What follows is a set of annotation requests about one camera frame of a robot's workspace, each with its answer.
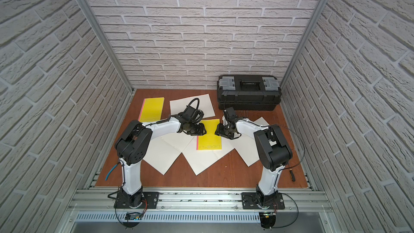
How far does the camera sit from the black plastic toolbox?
0.97 metres

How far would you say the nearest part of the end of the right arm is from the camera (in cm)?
73

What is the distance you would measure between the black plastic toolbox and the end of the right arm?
0.55ft
